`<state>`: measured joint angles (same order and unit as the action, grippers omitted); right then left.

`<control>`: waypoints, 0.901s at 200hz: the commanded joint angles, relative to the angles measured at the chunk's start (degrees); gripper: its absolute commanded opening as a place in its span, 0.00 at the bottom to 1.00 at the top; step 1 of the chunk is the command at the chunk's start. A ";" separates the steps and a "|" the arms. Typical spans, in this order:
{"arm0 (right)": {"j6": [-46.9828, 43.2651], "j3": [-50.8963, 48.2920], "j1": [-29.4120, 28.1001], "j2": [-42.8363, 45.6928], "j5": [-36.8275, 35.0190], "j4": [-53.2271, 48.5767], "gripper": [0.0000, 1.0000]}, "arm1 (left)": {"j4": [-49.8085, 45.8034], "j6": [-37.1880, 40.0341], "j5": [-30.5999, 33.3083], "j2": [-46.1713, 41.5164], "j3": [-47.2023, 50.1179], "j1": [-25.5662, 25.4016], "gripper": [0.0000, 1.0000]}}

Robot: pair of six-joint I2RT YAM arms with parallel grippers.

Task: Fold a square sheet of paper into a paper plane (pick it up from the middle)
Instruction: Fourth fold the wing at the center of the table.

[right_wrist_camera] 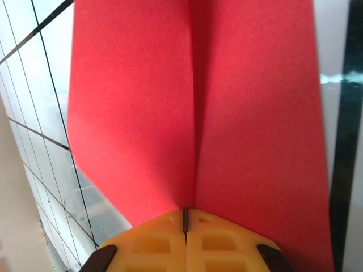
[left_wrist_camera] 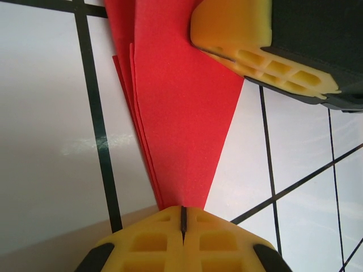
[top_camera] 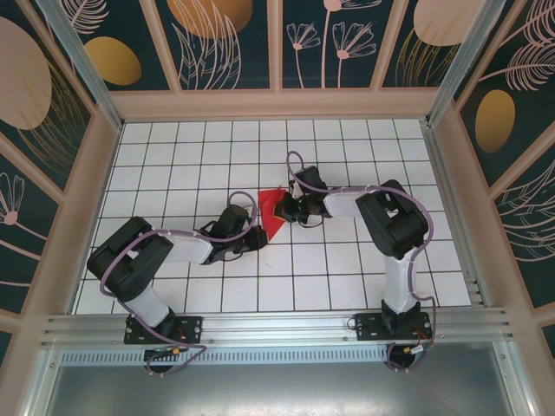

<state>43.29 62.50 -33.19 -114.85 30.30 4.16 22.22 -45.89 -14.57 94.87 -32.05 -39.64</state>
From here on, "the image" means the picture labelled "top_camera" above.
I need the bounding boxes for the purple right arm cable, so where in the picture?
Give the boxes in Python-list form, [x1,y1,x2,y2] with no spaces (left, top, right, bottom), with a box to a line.
[286,150,437,374]

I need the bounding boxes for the red paper sheet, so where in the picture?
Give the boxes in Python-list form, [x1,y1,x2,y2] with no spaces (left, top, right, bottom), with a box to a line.
[258,186,290,243]

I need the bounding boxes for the aluminium corner post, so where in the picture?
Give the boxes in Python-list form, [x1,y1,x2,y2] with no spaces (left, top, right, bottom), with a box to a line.
[36,0,126,131]
[426,0,520,127]

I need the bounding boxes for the grey metal sheet panel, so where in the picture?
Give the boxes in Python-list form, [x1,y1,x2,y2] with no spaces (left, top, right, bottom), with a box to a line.
[25,361,534,416]

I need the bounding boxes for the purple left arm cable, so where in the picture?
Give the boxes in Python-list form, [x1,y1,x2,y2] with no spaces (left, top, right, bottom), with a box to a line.
[99,192,259,377]

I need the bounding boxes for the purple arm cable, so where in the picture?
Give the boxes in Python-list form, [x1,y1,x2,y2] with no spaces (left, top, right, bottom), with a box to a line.
[286,150,437,374]
[99,192,259,377]

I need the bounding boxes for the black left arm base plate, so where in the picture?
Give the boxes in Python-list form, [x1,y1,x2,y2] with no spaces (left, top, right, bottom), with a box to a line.
[124,315,205,346]

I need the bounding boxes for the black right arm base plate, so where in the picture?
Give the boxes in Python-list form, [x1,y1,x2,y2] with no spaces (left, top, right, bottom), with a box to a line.
[354,312,434,341]

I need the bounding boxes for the long aluminium mounting rail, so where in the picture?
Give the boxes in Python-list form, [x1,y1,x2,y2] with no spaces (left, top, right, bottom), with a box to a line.
[41,306,517,348]

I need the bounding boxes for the slotted grey cable duct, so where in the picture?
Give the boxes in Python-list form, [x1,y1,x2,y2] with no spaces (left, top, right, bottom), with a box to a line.
[60,350,390,365]

